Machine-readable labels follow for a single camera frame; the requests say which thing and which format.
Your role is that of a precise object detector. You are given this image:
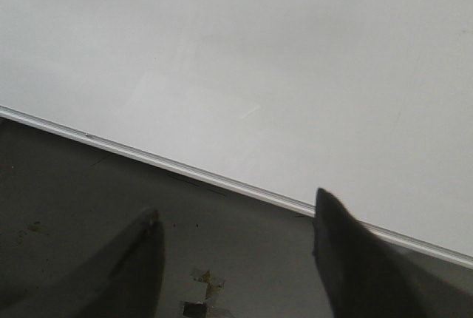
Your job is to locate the torn tape patch on floor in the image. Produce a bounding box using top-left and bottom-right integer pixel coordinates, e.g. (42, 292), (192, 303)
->
(179, 268), (234, 318)

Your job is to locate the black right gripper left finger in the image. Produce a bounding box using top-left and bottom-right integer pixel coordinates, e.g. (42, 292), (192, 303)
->
(21, 209), (165, 317)

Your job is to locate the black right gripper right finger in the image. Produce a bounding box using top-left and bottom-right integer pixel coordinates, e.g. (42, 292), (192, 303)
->
(313, 188), (472, 317)

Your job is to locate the white whiteboard with aluminium frame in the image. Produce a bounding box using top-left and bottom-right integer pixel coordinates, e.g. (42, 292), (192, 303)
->
(1, 0), (472, 266)

